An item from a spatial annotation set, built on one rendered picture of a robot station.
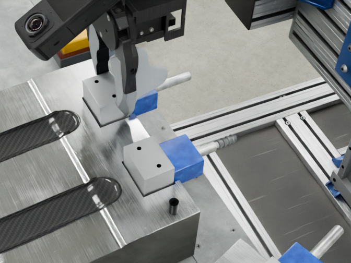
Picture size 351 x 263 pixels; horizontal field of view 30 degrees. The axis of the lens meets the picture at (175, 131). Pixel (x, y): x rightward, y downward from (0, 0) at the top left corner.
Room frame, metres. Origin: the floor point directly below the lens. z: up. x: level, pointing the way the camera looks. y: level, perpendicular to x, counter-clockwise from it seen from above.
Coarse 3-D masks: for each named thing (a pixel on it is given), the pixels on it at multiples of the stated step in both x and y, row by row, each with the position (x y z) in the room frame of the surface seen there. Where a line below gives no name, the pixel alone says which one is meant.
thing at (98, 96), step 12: (108, 72) 0.55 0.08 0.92; (84, 84) 0.53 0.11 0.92; (96, 84) 0.53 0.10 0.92; (108, 84) 0.53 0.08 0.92; (168, 84) 0.56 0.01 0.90; (84, 96) 0.53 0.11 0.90; (96, 96) 0.51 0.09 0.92; (108, 96) 0.51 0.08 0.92; (144, 96) 0.53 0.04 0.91; (156, 96) 0.53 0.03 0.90; (96, 108) 0.50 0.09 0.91; (108, 108) 0.49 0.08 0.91; (144, 108) 0.52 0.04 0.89; (156, 108) 0.53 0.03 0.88; (96, 120) 0.50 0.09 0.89; (108, 120) 0.49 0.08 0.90; (120, 120) 0.50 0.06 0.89
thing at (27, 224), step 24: (48, 120) 0.49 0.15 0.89; (72, 120) 0.50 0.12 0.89; (0, 144) 0.46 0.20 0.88; (24, 144) 0.46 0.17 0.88; (72, 192) 0.40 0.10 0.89; (96, 192) 0.40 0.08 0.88; (120, 192) 0.40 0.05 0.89; (24, 216) 0.37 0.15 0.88; (48, 216) 0.37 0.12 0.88; (72, 216) 0.37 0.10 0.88; (0, 240) 0.34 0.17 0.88; (24, 240) 0.34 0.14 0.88
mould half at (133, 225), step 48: (0, 96) 0.53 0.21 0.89; (48, 96) 0.53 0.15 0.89; (48, 144) 0.46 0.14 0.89; (96, 144) 0.46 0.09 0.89; (0, 192) 0.39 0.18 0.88; (48, 192) 0.39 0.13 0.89; (48, 240) 0.34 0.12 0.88; (96, 240) 0.34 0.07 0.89; (144, 240) 0.35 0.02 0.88; (192, 240) 0.38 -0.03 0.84
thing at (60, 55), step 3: (84, 48) 0.69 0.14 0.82; (87, 48) 0.69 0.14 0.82; (60, 51) 0.68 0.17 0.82; (75, 51) 0.68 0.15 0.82; (78, 51) 0.68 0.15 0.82; (81, 51) 0.69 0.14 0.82; (84, 51) 0.69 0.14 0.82; (57, 54) 0.67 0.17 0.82; (60, 54) 0.67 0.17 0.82; (66, 54) 0.68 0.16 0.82; (69, 54) 0.68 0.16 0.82; (72, 54) 0.68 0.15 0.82; (75, 54) 0.68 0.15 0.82; (60, 57) 0.67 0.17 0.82; (63, 57) 0.67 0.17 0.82; (66, 57) 0.67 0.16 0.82
